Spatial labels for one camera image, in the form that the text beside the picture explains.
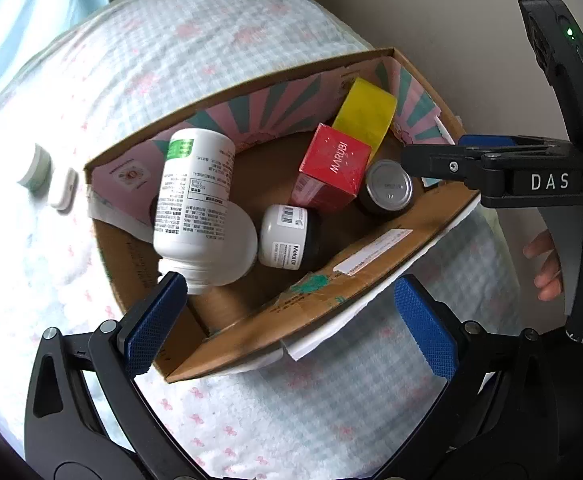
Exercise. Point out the small white case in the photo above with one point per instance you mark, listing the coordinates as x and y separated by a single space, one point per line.
63 190

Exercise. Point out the person's right hand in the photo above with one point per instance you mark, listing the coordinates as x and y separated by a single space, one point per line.
546 260

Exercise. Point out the black and white jar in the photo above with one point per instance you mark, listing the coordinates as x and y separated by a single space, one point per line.
284 235

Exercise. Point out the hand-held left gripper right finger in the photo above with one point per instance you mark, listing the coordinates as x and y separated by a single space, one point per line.
424 330

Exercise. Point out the patterned cardboard box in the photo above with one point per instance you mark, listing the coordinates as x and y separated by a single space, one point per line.
371 260

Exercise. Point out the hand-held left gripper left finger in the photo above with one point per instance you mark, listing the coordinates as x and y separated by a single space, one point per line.
154 330

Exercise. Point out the silver lid dark jar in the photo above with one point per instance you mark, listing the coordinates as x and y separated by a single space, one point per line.
386 185

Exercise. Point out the yellow tape roll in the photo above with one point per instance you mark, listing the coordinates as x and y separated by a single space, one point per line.
366 110

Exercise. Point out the light blue hanging cloth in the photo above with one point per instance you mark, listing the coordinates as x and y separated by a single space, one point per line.
21 10

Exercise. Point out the white lid cream jar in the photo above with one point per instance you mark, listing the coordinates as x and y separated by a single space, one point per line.
31 165

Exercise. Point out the red carton box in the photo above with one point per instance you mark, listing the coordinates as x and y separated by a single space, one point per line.
336 160

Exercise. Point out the white pill bottle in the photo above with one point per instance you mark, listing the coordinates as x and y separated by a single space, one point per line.
196 195

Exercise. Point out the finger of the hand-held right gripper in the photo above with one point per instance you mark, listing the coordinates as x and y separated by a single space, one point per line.
491 141
436 162

